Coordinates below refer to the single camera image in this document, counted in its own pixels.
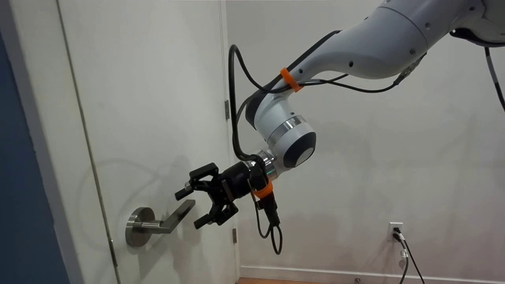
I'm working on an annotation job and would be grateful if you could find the white baseboard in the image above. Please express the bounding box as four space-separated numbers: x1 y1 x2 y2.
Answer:
239 264 505 284

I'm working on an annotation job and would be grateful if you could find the orange cable strap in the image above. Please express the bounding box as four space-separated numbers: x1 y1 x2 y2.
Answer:
253 182 277 201
280 67 305 95

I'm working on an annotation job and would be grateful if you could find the silver lever door handle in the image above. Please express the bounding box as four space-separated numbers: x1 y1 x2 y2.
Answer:
125 198 198 248

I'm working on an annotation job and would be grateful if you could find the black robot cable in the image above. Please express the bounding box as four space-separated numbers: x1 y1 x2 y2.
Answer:
228 29 428 258

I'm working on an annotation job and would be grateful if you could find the white door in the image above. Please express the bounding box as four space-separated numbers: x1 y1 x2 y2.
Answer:
56 0 242 284

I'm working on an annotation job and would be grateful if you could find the white wall outlet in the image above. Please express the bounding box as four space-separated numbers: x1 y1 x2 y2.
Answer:
389 221 406 242

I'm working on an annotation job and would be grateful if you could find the black power cord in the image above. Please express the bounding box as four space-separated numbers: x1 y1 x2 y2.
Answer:
394 229 428 284

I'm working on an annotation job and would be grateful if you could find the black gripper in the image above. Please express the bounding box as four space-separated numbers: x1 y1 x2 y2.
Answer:
174 157 266 231

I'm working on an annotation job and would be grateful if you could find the white door frame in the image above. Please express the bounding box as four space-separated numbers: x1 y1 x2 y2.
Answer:
0 0 244 284

